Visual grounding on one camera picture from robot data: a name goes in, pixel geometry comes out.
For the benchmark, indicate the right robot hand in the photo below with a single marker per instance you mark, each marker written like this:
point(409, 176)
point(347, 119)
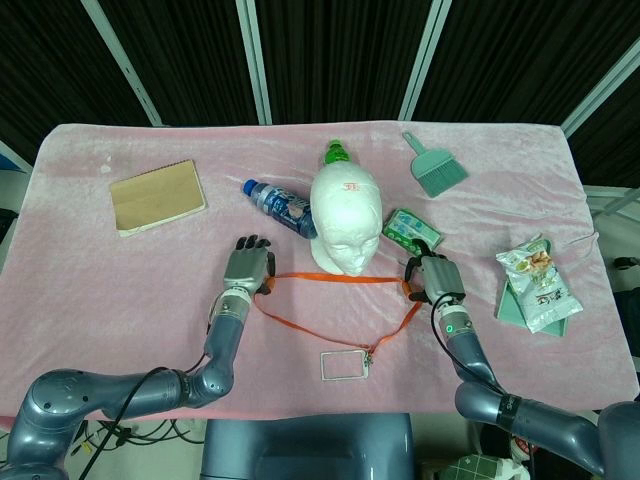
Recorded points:
point(442, 280)

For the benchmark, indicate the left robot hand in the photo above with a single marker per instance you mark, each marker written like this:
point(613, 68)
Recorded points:
point(247, 270)

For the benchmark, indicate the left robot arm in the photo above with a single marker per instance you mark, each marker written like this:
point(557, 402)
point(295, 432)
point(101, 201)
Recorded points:
point(220, 350)

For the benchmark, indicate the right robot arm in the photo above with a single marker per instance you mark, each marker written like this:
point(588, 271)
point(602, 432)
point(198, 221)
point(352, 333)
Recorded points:
point(470, 350)

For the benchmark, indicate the white foam mannequin head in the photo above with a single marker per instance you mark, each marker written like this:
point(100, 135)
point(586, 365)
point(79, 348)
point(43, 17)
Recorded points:
point(345, 210)

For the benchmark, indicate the green tissue pack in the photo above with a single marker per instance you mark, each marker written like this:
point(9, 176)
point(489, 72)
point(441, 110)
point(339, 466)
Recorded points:
point(410, 227)

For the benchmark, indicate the light green flat box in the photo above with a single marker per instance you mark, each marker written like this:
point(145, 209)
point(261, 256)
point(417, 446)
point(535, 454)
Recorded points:
point(507, 307)

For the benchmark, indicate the blue plastic drink bottle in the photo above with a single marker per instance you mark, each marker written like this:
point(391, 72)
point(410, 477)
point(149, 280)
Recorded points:
point(280, 202)

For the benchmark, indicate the white snack bag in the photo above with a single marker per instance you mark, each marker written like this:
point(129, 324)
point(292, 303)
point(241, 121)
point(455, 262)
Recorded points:
point(542, 285)

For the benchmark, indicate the pink fleece table cloth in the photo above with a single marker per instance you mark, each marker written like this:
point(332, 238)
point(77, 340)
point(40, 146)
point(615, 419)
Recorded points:
point(150, 300)

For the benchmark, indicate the green hand brush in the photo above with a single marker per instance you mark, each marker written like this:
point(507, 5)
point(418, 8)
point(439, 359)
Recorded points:
point(437, 175)

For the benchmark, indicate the brown paper notebook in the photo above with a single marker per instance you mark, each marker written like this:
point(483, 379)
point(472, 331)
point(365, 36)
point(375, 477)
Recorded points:
point(157, 197)

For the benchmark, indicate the green capped bottle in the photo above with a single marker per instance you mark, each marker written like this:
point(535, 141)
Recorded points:
point(336, 154)

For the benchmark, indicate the red white cup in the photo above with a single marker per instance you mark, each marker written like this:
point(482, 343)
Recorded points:
point(525, 447)

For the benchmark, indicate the green grid pattern box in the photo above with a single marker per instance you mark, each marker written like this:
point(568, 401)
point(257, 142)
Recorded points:
point(475, 467)

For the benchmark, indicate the blue-grey robot torso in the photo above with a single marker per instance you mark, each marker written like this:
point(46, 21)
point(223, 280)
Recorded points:
point(310, 450)

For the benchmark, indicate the white partition frame post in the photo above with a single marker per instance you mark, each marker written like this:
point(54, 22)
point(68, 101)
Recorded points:
point(600, 95)
point(255, 65)
point(422, 70)
point(125, 65)

